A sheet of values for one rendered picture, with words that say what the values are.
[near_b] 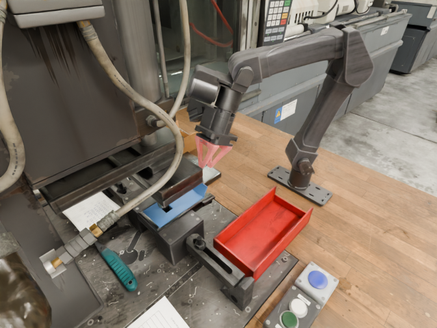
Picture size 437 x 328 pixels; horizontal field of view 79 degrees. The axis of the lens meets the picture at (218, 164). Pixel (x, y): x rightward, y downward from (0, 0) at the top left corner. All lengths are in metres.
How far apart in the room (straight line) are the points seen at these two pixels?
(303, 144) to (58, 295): 0.63
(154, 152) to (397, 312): 0.59
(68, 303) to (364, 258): 0.64
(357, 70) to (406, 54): 4.41
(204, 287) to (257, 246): 0.16
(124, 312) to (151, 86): 0.45
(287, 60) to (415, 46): 4.47
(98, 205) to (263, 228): 0.44
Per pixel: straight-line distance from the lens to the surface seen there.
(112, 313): 0.66
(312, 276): 0.64
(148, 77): 0.46
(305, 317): 0.61
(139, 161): 0.51
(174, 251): 0.63
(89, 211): 0.78
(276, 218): 0.76
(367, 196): 0.93
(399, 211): 0.92
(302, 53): 0.64
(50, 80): 0.37
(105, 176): 0.49
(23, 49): 0.36
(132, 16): 0.43
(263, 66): 0.61
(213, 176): 0.85
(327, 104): 0.72
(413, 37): 5.04
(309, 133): 0.74
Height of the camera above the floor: 1.47
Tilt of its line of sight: 38 degrees down
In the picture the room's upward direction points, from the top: straight up
